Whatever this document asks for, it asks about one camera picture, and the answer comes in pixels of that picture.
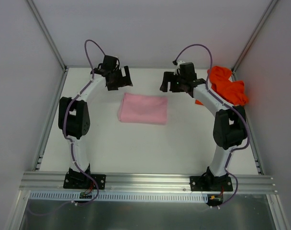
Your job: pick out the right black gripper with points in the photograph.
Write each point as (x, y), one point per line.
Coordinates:
(171, 83)

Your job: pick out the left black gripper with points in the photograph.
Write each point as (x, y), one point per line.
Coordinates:
(119, 78)

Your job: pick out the pink t shirt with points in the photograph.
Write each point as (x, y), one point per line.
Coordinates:
(136, 108)

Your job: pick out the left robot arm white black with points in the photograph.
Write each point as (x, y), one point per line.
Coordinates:
(73, 112)

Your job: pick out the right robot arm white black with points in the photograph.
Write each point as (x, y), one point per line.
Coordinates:
(229, 130)

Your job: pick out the orange t shirt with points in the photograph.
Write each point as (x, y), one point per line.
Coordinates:
(231, 91)

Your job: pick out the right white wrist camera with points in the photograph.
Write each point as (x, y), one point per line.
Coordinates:
(177, 64)

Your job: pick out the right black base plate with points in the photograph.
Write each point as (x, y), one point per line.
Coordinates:
(207, 184)

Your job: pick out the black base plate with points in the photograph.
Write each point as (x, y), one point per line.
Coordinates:
(77, 180)
(207, 184)

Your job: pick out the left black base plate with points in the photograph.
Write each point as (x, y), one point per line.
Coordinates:
(77, 180)

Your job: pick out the left aluminium frame post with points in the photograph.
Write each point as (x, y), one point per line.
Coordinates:
(42, 26)

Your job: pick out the aluminium frame post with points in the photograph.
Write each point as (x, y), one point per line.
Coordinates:
(255, 33)
(42, 26)

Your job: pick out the right aluminium frame post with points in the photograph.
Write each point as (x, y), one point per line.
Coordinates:
(255, 33)

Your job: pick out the aluminium mounting rail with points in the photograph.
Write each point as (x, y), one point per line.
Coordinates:
(153, 183)

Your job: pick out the white slotted cable duct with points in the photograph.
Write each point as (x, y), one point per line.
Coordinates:
(120, 196)

